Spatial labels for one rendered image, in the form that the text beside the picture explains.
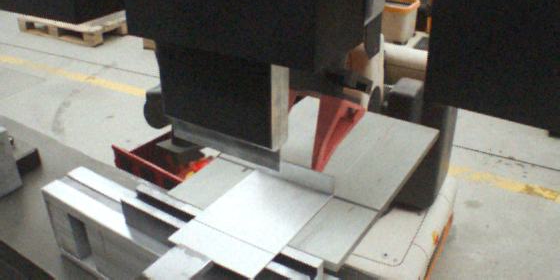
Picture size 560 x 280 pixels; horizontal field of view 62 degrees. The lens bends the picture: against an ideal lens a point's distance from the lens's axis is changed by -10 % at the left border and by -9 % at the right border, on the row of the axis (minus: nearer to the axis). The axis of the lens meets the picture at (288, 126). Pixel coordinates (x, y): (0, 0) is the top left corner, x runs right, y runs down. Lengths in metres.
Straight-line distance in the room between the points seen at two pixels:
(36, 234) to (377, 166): 0.43
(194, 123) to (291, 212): 0.13
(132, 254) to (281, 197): 0.15
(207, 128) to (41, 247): 0.36
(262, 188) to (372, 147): 0.14
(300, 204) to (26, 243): 0.37
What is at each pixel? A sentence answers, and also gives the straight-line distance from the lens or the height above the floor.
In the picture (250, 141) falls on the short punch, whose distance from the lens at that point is 0.35.
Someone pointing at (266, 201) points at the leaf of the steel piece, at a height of 1.00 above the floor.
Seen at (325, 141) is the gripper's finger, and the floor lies 1.05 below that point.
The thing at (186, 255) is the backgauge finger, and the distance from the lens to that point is 0.41.
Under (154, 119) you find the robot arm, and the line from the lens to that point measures 0.89.
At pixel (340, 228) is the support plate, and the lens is 0.44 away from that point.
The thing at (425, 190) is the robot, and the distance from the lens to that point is 1.64.
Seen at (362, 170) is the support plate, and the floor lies 1.00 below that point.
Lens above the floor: 1.27
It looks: 27 degrees down
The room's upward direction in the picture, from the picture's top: straight up
